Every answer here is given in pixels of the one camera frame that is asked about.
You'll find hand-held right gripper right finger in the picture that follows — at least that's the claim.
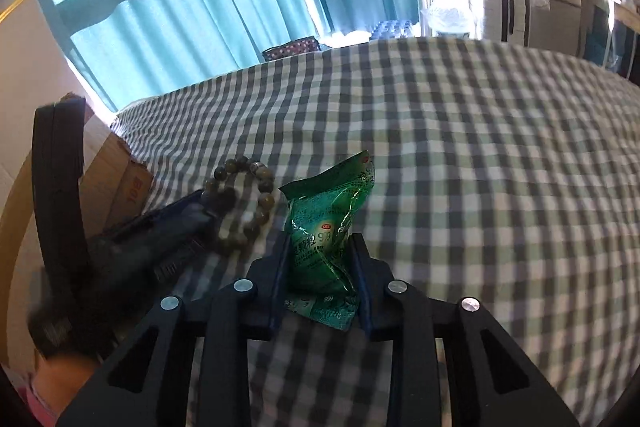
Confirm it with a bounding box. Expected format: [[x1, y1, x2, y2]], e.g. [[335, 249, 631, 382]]
[[348, 233, 581, 427]]

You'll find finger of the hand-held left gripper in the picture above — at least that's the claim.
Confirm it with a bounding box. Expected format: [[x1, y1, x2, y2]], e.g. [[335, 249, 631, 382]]
[[147, 231, 208, 286], [107, 189, 219, 253]]

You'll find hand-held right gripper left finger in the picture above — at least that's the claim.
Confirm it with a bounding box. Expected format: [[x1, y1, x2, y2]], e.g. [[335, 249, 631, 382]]
[[55, 232, 292, 427]]

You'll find green snack packet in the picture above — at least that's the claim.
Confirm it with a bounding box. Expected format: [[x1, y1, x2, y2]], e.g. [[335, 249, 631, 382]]
[[278, 150, 376, 332]]

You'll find brown bead bracelet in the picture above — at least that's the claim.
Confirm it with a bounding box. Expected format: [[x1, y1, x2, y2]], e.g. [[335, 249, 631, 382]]
[[202, 157, 276, 254]]

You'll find checkered cloth covered desktop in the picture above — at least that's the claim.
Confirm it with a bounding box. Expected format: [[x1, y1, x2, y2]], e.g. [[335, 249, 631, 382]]
[[110, 36, 640, 427]]

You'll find brown cardboard box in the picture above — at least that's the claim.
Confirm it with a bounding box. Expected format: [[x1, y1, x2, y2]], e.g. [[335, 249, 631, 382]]
[[0, 93, 156, 258]]

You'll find teal curtain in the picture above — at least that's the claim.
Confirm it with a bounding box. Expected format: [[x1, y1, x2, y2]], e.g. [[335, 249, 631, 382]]
[[27, 0, 436, 114]]

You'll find dark patterned bag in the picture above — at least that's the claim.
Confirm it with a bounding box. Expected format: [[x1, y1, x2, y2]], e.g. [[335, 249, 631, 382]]
[[262, 36, 321, 63]]

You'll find pack of water bottles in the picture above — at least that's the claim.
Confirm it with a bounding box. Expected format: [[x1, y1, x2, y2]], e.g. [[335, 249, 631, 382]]
[[372, 19, 419, 41]]

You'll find clear plastic bag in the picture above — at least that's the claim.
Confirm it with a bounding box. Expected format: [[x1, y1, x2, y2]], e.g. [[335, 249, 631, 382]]
[[430, 4, 474, 38]]

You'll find white pole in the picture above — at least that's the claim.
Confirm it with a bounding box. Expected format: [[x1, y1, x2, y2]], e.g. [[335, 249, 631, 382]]
[[417, 0, 434, 38]]

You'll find white appliance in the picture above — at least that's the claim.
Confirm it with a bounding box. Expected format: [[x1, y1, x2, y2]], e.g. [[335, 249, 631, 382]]
[[467, 0, 531, 46]]

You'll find grey cabinet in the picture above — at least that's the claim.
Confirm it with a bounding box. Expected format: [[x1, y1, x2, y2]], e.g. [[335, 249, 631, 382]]
[[527, 0, 584, 56]]

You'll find yellow wall cable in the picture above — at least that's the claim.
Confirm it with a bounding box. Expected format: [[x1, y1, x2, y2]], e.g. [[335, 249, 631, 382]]
[[0, 0, 35, 22]]

